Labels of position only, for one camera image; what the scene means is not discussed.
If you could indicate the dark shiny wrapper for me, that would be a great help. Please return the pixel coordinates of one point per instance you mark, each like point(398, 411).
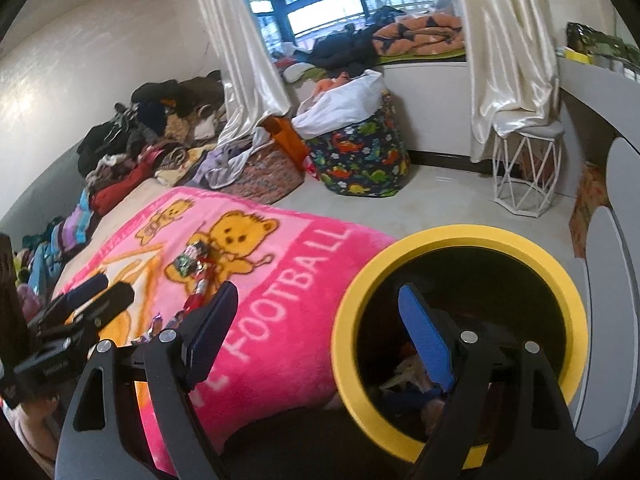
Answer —
point(189, 260)

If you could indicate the dark clothes heap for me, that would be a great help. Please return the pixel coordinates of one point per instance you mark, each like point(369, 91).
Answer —
point(340, 45)

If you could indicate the white desk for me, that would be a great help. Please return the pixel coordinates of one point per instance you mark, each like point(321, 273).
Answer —
point(590, 90)

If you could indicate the yellow flat item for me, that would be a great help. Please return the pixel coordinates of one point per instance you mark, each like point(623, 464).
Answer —
point(575, 55)

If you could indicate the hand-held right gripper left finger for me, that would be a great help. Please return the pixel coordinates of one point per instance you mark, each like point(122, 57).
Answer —
point(210, 335)

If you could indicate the yellow trash bin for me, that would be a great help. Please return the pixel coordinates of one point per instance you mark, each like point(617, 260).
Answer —
point(450, 234)

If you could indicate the pile of clothes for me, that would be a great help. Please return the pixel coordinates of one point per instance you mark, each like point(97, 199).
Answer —
point(115, 135)

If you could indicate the red snack wrapper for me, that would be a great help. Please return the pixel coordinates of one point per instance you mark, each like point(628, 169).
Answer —
point(200, 290)

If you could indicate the floral fabric box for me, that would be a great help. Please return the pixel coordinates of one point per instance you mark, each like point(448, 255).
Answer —
point(270, 175)

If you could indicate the beige bed sheet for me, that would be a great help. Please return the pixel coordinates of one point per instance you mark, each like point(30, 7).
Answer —
point(130, 200)

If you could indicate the dark patterned packet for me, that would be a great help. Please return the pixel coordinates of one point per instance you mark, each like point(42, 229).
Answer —
point(595, 40)

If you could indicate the dinosaur print basket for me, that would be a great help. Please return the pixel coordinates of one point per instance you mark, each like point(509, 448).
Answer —
point(365, 155)

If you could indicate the person's left hand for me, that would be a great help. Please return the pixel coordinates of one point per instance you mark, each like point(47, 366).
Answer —
point(35, 425)

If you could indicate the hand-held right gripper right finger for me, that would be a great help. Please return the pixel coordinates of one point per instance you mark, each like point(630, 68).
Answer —
point(427, 345)

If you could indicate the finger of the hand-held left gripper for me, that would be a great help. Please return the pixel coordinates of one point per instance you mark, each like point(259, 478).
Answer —
point(75, 297)
point(107, 307)

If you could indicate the lavender cloth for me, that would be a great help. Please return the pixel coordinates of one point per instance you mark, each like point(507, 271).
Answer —
point(220, 160)

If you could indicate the orange bag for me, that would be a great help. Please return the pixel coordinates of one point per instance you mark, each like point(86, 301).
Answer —
point(287, 140)

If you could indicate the orange patterned quilt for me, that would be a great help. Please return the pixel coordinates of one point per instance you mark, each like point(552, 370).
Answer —
point(415, 35)

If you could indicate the green mat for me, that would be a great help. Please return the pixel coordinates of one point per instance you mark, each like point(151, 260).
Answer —
point(425, 55)

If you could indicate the blue framed window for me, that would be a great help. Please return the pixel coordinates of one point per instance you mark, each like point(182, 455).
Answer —
point(325, 15)

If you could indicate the small red bag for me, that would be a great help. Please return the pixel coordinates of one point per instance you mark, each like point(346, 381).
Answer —
point(310, 167)

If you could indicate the cream satin curtain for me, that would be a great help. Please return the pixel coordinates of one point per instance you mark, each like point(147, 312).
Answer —
point(505, 60)
point(240, 60)

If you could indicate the purple candy wrapper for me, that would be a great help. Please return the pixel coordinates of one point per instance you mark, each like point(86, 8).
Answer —
point(162, 322)

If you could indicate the orange garment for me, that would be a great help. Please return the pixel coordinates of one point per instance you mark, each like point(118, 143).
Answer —
point(330, 85)

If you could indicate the white rounded furniture panel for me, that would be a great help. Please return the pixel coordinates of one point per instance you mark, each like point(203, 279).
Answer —
point(615, 260)

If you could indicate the white bag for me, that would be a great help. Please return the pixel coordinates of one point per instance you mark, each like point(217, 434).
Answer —
point(345, 105)

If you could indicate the cardboard box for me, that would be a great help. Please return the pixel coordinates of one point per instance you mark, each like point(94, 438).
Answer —
point(590, 200)

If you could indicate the pink printed blanket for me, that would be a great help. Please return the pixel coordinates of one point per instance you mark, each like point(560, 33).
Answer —
point(280, 320)

